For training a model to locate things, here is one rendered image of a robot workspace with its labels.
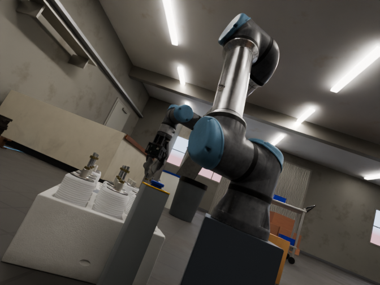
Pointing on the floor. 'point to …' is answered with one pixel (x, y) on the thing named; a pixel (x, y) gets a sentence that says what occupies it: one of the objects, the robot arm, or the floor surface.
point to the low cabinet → (69, 139)
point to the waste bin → (187, 198)
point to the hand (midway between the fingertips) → (149, 175)
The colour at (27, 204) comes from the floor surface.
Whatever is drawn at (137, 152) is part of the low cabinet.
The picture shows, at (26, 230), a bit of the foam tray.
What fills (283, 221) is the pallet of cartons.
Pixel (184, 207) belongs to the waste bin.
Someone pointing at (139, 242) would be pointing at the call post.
